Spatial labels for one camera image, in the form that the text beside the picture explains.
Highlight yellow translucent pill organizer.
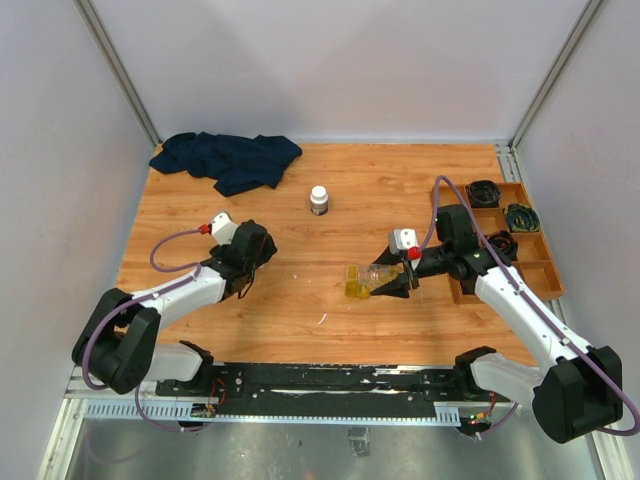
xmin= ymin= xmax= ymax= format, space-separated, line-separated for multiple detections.
xmin=344 ymin=265 xmax=371 ymax=299

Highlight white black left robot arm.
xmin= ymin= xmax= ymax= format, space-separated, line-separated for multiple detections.
xmin=71 ymin=213 xmax=277 ymax=396

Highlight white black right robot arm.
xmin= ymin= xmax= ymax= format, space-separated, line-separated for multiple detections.
xmin=367 ymin=204 xmax=623 ymax=443

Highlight white capped pill bottle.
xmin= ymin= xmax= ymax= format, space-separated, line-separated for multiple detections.
xmin=309 ymin=185 xmax=329 ymax=216

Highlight blue yellow rolled tie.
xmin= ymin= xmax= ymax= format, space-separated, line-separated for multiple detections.
xmin=503 ymin=203 xmax=540 ymax=233

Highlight dark navy crumpled cloth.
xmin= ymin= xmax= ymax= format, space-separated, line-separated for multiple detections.
xmin=149 ymin=132 xmax=303 ymax=197

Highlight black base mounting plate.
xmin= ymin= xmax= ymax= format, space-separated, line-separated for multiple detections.
xmin=155 ymin=362 xmax=491 ymax=410

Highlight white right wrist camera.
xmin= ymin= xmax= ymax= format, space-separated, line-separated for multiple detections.
xmin=388 ymin=228 xmax=420 ymax=255

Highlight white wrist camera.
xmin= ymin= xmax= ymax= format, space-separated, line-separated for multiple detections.
xmin=388 ymin=228 xmax=420 ymax=255
xmin=209 ymin=211 xmax=238 ymax=245

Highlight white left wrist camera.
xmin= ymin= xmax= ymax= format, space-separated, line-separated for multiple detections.
xmin=209 ymin=211 xmax=238 ymax=245

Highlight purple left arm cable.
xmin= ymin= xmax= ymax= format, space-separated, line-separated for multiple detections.
xmin=80 ymin=225 xmax=211 ymax=434

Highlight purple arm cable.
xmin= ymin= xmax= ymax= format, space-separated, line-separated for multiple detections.
xmin=407 ymin=175 xmax=640 ymax=436
xmin=80 ymin=225 xmax=211 ymax=434

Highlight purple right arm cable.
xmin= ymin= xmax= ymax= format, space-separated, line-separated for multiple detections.
xmin=407 ymin=175 xmax=640 ymax=436

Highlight white slotted cable duct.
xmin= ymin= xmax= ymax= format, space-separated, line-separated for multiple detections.
xmin=85 ymin=400 xmax=462 ymax=427

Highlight right aluminium frame post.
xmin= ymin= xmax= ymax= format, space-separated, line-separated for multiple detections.
xmin=508 ymin=0 xmax=608 ymax=152

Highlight aluminium frame post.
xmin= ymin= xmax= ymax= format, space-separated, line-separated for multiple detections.
xmin=73 ymin=0 xmax=160 ymax=145
xmin=508 ymin=0 xmax=608 ymax=152

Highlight left aluminium frame post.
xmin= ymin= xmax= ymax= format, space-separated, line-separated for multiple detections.
xmin=73 ymin=0 xmax=160 ymax=145

